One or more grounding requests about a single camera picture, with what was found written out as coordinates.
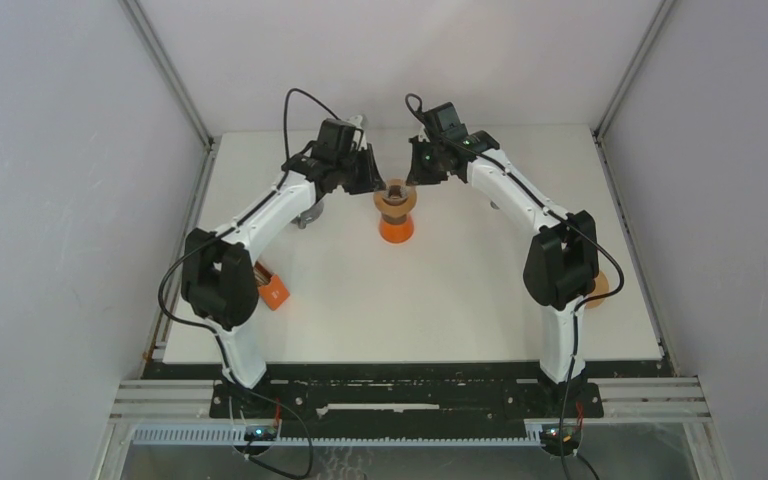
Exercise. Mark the orange glass carafe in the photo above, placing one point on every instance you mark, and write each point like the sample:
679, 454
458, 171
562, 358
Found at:
396, 230

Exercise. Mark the clear ribbed glass dripper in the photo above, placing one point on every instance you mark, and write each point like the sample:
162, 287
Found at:
397, 192

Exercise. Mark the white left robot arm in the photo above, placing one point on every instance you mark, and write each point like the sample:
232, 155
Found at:
218, 269

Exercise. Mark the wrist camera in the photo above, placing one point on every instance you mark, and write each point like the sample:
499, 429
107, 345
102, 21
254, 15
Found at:
443, 122
336, 140

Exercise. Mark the aluminium frame rail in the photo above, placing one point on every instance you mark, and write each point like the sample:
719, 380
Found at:
157, 53

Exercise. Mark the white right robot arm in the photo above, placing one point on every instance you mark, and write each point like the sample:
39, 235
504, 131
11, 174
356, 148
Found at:
562, 261

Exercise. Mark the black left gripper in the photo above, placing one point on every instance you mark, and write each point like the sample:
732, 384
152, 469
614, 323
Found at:
373, 181

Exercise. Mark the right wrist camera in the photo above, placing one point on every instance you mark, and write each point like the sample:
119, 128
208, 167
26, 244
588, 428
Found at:
443, 122

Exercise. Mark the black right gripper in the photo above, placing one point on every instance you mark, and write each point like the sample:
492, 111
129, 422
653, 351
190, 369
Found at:
417, 177

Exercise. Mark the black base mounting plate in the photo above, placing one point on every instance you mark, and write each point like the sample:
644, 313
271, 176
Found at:
410, 401

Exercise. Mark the orange coffee filter box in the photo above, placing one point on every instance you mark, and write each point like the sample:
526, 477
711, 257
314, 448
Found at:
270, 286

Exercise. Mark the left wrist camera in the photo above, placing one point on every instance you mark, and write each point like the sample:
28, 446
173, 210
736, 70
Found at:
336, 140

